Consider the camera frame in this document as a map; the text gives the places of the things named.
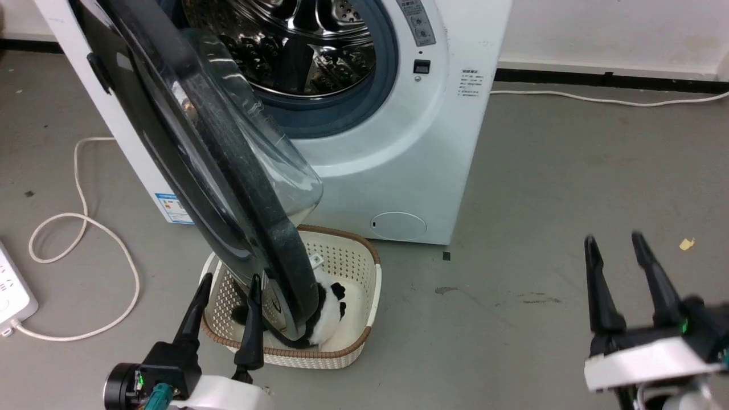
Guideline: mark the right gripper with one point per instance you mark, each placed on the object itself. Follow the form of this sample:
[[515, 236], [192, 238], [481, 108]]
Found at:
[[649, 359]]

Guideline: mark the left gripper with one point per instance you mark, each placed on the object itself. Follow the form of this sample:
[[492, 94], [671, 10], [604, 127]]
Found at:
[[171, 367]]

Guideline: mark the dark round washing machine door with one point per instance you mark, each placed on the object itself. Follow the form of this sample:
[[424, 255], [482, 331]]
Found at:
[[188, 142]]

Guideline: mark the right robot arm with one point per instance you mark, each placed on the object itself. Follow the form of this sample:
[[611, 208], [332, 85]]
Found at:
[[683, 398]]

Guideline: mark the white front-load washing machine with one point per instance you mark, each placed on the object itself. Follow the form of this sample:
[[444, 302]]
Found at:
[[398, 142]]

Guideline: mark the yellow paper scrap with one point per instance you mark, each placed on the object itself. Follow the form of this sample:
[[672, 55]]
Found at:
[[686, 244]]

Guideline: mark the black and white panda plush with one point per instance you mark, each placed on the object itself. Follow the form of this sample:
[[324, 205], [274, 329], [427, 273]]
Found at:
[[330, 319]]

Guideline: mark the blue energy label sticker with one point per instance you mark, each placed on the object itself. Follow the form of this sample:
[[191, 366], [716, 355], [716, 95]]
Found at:
[[173, 209]]

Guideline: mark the cream plastic laundry basket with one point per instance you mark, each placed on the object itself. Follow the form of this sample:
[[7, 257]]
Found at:
[[353, 267]]

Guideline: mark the round drain filter cover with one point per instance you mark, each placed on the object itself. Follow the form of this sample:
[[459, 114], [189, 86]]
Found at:
[[398, 226]]

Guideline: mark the white power strip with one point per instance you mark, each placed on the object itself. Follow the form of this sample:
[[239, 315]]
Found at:
[[12, 290]]

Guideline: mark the shiny steel washer drum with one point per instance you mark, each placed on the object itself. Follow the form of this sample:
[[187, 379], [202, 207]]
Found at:
[[307, 51]]

